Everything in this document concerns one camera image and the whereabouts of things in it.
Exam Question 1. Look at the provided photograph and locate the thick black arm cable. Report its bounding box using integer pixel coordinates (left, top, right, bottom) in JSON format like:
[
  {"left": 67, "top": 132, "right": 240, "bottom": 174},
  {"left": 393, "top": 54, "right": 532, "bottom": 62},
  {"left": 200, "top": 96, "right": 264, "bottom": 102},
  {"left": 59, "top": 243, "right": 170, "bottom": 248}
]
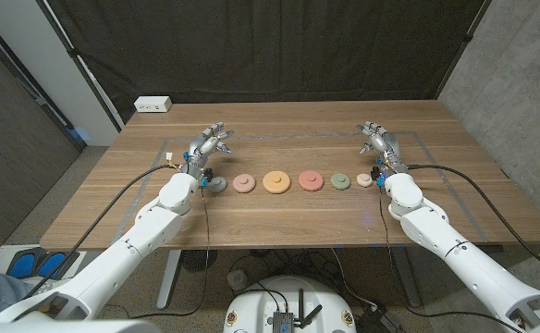
[
  {"left": 405, "top": 164, "right": 540, "bottom": 282},
  {"left": 22, "top": 164, "right": 181, "bottom": 301}
]

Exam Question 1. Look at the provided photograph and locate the white power strip box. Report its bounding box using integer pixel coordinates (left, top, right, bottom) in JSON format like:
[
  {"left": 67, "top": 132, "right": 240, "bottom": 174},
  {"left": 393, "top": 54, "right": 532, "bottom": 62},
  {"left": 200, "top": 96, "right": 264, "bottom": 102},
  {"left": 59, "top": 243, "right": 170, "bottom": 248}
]
[{"left": 133, "top": 95, "right": 173, "bottom": 114}]

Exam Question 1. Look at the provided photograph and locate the large orange disk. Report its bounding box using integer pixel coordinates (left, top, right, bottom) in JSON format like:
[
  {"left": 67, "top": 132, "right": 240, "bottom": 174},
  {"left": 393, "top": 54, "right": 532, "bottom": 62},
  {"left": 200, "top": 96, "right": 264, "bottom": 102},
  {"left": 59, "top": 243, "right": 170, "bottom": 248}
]
[{"left": 262, "top": 170, "right": 292, "bottom": 195}]

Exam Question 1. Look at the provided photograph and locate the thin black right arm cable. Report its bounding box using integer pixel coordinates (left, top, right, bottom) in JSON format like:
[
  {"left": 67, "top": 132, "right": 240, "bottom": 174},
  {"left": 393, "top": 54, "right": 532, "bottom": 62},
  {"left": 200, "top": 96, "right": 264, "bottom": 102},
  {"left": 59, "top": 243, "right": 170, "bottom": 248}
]
[{"left": 378, "top": 183, "right": 528, "bottom": 333}]

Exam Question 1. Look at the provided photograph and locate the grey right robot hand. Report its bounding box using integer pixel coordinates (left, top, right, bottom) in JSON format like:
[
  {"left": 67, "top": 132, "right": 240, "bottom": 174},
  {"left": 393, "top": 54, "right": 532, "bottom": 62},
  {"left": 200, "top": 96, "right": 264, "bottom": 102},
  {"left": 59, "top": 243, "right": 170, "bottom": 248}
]
[{"left": 355, "top": 120, "right": 408, "bottom": 176}]

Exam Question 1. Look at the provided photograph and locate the black floor power strip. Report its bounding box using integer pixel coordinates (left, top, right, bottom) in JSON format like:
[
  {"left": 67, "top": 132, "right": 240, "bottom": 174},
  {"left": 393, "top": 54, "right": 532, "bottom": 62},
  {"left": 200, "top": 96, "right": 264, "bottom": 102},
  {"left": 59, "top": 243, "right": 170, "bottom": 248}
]
[{"left": 355, "top": 304, "right": 403, "bottom": 333}]

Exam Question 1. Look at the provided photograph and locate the dusty pink disk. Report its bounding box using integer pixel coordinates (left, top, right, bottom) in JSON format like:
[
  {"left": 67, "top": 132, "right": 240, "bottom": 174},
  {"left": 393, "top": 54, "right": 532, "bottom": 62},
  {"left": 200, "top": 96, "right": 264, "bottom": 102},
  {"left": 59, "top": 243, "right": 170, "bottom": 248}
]
[{"left": 232, "top": 173, "right": 257, "bottom": 194}]

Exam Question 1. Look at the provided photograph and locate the black backdrop curtain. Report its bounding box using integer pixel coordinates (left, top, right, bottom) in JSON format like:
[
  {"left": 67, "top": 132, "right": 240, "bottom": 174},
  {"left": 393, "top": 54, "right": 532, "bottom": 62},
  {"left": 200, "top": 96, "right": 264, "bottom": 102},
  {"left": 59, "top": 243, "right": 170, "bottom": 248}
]
[{"left": 36, "top": 0, "right": 491, "bottom": 124}]

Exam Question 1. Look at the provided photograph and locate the black backdrop stand pole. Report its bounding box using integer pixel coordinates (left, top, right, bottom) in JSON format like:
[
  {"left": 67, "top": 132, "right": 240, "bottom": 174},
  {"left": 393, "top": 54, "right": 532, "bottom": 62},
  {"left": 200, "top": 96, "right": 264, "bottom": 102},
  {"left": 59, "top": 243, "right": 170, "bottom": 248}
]
[
  {"left": 36, "top": 0, "right": 123, "bottom": 133},
  {"left": 434, "top": 0, "right": 493, "bottom": 101}
]

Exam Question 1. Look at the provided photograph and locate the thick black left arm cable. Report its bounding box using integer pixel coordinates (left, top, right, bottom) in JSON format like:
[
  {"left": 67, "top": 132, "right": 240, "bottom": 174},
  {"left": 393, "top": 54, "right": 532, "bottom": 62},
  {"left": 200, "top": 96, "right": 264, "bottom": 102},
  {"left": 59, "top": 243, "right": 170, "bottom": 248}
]
[{"left": 22, "top": 164, "right": 181, "bottom": 301}]

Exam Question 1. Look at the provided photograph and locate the coral red disk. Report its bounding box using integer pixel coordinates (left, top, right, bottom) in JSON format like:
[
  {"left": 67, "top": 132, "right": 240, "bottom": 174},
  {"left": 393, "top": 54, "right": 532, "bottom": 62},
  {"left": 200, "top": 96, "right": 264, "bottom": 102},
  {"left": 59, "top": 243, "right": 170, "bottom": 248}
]
[{"left": 298, "top": 169, "right": 325, "bottom": 192}]

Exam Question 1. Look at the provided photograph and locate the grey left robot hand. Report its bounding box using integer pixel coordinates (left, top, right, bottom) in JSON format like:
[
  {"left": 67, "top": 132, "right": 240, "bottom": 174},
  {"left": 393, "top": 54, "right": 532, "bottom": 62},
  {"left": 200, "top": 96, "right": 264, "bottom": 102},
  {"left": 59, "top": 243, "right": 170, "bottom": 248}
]
[{"left": 181, "top": 121, "right": 235, "bottom": 179}]

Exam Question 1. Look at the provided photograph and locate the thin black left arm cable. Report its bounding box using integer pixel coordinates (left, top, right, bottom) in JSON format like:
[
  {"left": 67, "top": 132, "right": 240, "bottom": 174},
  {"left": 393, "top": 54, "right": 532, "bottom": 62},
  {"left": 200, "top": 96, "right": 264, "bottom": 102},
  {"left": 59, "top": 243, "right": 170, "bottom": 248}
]
[{"left": 130, "top": 183, "right": 211, "bottom": 320}]

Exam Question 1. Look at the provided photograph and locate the round black floor fan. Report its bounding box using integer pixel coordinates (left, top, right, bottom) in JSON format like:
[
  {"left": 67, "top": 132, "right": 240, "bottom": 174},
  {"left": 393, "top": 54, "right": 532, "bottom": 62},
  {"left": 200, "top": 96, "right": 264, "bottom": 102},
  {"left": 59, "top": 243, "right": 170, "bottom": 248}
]
[{"left": 180, "top": 249, "right": 218, "bottom": 273}]

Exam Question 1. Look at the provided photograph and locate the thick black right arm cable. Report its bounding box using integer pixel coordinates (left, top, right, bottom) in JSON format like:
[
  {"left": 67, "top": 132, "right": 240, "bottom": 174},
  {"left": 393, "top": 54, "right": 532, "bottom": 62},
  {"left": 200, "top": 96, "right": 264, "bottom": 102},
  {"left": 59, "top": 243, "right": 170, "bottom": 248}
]
[{"left": 405, "top": 164, "right": 540, "bottom": 282}]

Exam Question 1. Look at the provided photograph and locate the green disk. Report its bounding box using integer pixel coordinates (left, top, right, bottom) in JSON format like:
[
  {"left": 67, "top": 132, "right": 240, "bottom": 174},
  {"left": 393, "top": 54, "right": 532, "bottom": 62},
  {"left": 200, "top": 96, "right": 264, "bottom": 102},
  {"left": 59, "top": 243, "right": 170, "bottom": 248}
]
[{"left": 330, "top": 172, "right": 351, "bottom": 191}]

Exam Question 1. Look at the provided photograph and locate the blue foot pedal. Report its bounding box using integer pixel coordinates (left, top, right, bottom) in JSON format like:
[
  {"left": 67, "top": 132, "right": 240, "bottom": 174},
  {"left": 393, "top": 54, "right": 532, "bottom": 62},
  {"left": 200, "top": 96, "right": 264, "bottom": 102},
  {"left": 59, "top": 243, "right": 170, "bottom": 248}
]
[
  {"left": 37, "top": 251, "right": 68, "bottom": 279},
  {"left": 9, "top": 251, "right": 39, "bottom": 279}
]

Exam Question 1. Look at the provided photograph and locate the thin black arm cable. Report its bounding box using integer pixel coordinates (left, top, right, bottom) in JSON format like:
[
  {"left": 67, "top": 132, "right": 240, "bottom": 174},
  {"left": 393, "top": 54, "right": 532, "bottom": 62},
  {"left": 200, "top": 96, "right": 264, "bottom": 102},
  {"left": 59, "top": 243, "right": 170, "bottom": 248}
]
[
  {"left": 130, "top": 183, "right": 211, "bottom": 320},
  {"left": 378, "top": 183, "right": 528, "bottom": 333}
]

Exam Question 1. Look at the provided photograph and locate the round grey floor object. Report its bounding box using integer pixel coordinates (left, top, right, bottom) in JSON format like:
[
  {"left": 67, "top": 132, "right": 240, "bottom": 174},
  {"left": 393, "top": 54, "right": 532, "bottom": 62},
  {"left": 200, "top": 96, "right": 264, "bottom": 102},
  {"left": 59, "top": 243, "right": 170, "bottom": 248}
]
[{"left": 227, "top": 269, "right": 249, "bottom": 292}]

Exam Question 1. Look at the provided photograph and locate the grey box with black antennas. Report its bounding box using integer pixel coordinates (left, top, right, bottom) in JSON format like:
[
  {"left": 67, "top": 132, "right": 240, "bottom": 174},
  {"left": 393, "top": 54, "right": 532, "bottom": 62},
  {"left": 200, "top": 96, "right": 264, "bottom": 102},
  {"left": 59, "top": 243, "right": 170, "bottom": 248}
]
[{"left": 269, "top": 289, "right": 325, "bottom": 333}]

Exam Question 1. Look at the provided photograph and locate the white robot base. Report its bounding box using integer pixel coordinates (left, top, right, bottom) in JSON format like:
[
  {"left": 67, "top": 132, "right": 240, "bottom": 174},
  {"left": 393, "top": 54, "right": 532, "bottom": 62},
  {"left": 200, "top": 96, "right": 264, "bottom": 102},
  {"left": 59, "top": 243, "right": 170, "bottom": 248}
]
[{"left": 222, "top": 275, "right": 358, "bottom": 333}]

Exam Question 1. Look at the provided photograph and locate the metal table leg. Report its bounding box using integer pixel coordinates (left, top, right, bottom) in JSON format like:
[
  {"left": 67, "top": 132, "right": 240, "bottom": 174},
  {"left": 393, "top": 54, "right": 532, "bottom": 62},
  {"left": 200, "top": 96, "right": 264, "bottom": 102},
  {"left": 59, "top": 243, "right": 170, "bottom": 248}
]
[
  {"left": 156, "top": 249, "right": 183, "bottom": 310},
  {"left": 389, "top": 247, "right": 423, "bottom": 309}
]

